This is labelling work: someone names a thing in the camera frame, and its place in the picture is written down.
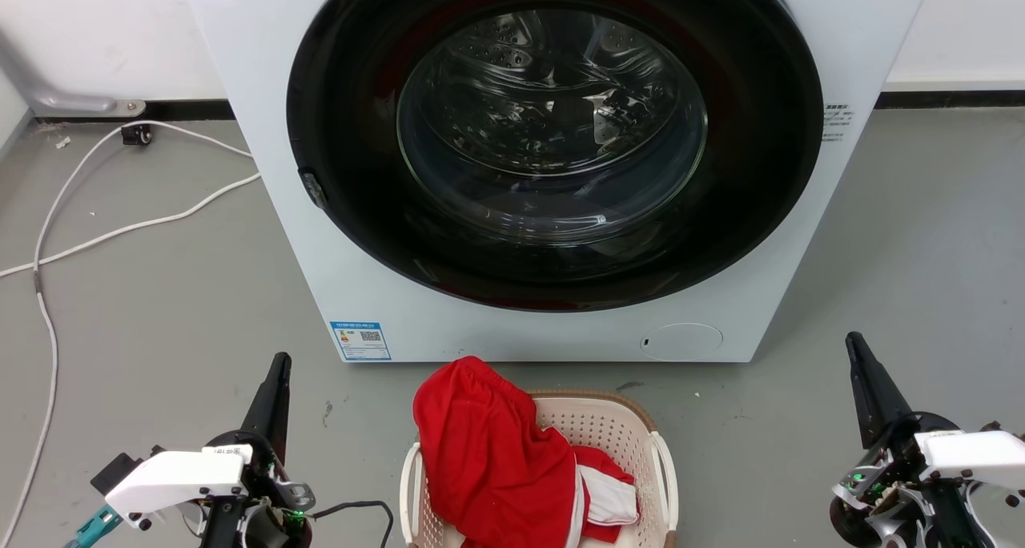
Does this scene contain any blue energy label sticker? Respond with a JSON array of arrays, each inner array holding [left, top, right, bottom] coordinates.
[[329, 320, 392, 362]]

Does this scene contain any beige plastic laundry basket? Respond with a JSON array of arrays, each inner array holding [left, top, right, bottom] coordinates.
[[399, 389, 680, 548]]

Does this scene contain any white front-load washing machine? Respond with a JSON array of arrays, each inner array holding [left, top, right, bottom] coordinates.
[[177, 0, 937, 365]]

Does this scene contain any black round washing machine door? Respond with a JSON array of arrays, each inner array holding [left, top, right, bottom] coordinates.
[[286, 0, 825, 313]]

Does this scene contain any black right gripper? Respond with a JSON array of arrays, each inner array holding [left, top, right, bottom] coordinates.
[[828, 331, 1025, 548]]

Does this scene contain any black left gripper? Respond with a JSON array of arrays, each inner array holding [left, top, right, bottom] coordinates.
[[186, 352, 316, 548]]

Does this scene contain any long white looping floor cable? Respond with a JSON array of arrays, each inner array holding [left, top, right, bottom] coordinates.
[[0, 119, 255, 545]]

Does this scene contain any grey wall pipe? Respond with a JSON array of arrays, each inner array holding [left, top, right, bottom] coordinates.
[[0, 31, 147, 119]]

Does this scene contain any short white floor cable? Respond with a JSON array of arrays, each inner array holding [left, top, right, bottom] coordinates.
[[0, 171, 263, 280]]

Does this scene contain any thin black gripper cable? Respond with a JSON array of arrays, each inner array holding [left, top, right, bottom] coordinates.
[[309, 500, 395, 548]]

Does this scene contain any white and red garment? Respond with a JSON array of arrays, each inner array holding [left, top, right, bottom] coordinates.
[[565, 464, 641, 548]]

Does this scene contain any round white filter cover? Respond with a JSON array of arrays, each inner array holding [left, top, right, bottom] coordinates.
[[639, 322, 724, 362]]

